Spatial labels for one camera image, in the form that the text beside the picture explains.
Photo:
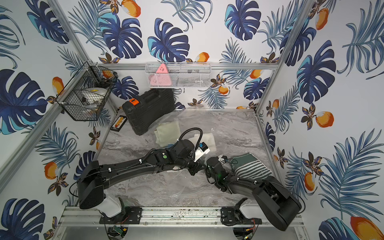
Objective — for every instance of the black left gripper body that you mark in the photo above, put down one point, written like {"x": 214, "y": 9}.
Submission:
{"x": 197, "y": 167}

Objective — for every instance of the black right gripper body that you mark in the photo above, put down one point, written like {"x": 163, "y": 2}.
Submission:
{"x": 213, "y": 178}

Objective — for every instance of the green striped towel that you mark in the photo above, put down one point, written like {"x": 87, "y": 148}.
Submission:
{"x": 250, "y": 167}

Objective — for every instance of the clear plastic vacuum bag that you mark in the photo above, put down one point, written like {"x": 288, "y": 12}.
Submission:
{"x": 235, "y": 134}

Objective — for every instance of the cream towel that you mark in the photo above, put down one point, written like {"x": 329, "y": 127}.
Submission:
{"x": 167, "y": 133}

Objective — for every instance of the white towel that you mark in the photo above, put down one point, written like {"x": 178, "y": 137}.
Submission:
{"x": 209, "y": 140}

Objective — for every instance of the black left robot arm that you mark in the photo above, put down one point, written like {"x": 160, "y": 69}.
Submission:
{"x": 185, "y": 154}

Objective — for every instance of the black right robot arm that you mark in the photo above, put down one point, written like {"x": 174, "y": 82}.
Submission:
{"x": 276, "y": 202}

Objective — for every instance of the black plastic tool case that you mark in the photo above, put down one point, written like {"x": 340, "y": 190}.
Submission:
{"x": 142, "y": 111}

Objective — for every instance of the small black orange box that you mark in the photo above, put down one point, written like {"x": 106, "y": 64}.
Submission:
{"x": 118, "y": 123}

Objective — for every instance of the pink triangle object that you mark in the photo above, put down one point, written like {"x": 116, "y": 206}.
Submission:
{"x": 161, "y": 78}

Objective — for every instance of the aluminium front rail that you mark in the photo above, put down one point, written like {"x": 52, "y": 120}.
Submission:
{"x": 147, "y": 217}

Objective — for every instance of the clear wall-mounted tray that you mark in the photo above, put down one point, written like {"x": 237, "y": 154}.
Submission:
{"x": 184, "y": 75}

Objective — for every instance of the black wire basket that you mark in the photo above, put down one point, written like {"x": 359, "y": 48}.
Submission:
{"x": 86, "y": 95}

